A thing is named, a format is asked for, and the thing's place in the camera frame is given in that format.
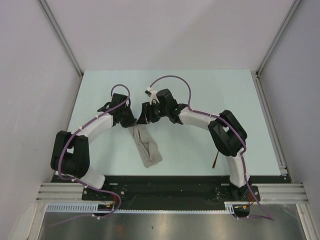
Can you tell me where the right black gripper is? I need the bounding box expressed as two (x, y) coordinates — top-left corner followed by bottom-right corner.
(137, 101), (169, 125)

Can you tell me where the grey cloth napkin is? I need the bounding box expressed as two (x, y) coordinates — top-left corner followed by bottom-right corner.
(130, 125), (163, 168)

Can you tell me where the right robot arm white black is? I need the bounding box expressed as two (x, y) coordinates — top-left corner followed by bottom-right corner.
(137, 87), (250, 201)

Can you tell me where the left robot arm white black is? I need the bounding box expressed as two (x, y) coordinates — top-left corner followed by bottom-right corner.
(50, 93), (136, 200)

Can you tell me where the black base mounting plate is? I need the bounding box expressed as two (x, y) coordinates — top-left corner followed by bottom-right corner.
(51, 174), (292, 211)

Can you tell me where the copper fork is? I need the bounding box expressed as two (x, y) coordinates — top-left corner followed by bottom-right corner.
(212, 151), (219, 169)

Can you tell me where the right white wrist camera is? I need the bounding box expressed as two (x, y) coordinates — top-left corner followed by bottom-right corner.
(145, 86), (159, 105)

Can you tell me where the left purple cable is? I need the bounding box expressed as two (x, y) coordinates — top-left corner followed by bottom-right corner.
(48, 84), (132, 227)

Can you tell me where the white slotted cable duct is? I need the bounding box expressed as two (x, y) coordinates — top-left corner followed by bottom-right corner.
(46, 201), (247, 215)

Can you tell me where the left aluminium corner post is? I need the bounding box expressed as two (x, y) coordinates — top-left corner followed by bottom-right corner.
(36, 0), (84, 79)

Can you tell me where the aluminium corner post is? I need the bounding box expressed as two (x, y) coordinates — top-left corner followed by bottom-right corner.
(36, 0), (84, 79)
(255, 0), (304, 77)

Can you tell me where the aluminium front rail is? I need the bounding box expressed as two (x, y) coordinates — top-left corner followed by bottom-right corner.
(36, 182), (309, 204)

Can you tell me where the right aluminium corner post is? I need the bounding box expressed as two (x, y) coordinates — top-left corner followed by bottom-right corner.
(255, 0), (304, 77)

